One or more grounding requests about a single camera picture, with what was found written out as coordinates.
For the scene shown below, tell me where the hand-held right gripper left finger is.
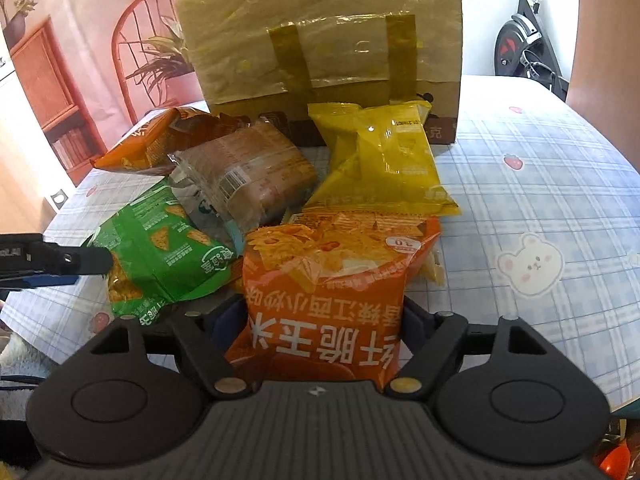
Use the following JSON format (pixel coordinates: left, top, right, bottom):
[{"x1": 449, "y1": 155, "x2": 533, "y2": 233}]
[{"x1": 75, "y1": 294, "x2": 251, "y2": 399}]

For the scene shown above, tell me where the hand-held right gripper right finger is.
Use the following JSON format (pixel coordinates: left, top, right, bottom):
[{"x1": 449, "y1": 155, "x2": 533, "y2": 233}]
[{"x1": 384, "y1": 300, "x2": 567, "y2": 399}]

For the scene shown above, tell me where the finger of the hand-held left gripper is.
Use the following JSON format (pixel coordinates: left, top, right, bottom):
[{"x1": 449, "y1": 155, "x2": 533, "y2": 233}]
[
  {"x1": 0, "y1": 271, "x2": 79, "y2": 292},
  {"x1": 31, "y1": 241, "x2": 115, "y2": 278}
]

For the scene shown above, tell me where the green chip bag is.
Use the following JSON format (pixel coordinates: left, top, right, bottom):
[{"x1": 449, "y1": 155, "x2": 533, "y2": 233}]
[{"x1": 86, "y1": 179, "x2": 239, "y2": 319}]

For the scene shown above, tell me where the orange corn chip bag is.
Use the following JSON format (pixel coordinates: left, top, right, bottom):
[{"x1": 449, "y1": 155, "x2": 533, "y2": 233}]
[{"x1": 224, "y1": 211, "x2": 444, "y2": 395}]

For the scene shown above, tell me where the white fluffy cloth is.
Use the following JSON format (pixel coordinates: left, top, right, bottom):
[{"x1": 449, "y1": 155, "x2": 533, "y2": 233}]
[{"x1": 0, "y1": 334, "x2": 32, "y2": 378}]

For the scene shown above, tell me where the dark orange chip bag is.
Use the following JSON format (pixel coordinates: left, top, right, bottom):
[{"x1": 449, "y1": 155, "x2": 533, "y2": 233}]
[{"x1": 89, "y1": 107, "x2": 242, "y2": 177}]

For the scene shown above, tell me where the clear wrapped brown bread pack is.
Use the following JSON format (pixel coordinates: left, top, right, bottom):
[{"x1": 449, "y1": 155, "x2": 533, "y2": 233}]
[{"x1": 169, "y1": 124, "x2": 319, "y2": 242}]

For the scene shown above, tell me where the yellow chip bag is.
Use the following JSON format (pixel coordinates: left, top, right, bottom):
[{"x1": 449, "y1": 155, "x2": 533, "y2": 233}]
[{"x1": 301, "y1": 100, "x2": 462, "y2": 217}]

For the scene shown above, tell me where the plaid printed tablecloth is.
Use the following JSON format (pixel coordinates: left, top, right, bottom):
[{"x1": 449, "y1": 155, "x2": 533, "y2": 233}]
[{"x1": 0, "y1": 74, "x2": 640, "y2": 413}]

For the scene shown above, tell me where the black exercise bike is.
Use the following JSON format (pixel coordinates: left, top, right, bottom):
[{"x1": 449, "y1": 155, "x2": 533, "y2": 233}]
[{"x1": 492, "y1": 0, "x2": 572, "y2": 97}]

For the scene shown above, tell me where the tape wrapped cardboard box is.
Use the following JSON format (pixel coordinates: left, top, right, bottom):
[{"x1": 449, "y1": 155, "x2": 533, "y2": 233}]
[{"x1": 173, "y1": 0, "x2": 464, "y2": 147}]

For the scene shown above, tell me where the brown wooden door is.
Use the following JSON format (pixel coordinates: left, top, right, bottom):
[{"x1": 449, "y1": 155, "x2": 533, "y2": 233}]
[{"x1": 566, "y1": 0, "x2": 640, "y2": 107}]

